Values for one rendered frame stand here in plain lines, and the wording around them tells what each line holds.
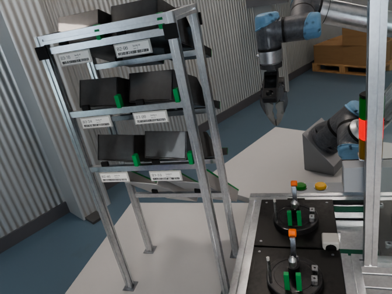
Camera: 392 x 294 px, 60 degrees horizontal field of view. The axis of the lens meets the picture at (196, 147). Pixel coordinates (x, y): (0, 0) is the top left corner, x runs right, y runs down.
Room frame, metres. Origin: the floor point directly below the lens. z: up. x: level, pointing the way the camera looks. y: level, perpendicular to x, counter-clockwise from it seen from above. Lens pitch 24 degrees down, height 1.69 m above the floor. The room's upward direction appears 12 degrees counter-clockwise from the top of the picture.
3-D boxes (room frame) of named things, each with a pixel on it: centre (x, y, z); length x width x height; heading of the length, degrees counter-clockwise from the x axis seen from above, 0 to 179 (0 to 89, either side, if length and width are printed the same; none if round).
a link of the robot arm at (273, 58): (1.10, -0.29, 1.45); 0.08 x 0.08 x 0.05
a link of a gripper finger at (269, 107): (1.10, -0.28, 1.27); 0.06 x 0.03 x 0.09; 160
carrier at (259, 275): (0.64, -0.18, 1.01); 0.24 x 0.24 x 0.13; 70
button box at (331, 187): (1.04, -0.42, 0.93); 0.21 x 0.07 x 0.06; 70
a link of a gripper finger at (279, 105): (1.09, -0.31, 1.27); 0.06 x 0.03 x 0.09; 160
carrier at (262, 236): (0.87, -0.26, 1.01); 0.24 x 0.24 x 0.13; 70
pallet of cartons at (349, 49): (5.68, -2.99, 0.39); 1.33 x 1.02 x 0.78; 40
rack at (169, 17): (0.88, 0.12, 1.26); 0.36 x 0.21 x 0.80; 70
